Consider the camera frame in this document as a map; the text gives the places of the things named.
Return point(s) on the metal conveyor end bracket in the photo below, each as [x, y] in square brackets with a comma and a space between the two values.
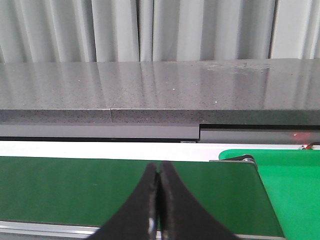
[246, 158]

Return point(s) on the grey cabinet panel left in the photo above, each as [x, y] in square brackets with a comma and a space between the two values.
[94, 131]

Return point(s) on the grey stone countertop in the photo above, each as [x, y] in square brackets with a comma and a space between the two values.
[234, 92]

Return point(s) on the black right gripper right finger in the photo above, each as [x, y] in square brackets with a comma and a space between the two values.
[181, 216]

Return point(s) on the white conveyor rear rail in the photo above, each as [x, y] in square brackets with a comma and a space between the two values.
[195, 152]

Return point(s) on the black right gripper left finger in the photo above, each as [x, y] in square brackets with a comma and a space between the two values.
[137, 218]

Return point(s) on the grey cabinet panel right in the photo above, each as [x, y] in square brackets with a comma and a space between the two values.
[259, 134]

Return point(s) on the aluminium conveyor front rail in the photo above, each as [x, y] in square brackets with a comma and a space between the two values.
[244, 230]

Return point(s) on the bright green mat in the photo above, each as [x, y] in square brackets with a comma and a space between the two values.
[292, 181]

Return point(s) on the grey cabinet panel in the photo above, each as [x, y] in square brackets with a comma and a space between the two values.
[259, 134]
[94, 131]

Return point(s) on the white pleated curtain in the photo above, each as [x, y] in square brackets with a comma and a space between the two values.
[157, 30]

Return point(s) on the dark green conveyor belt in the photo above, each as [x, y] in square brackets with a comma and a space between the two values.
[88, 192]

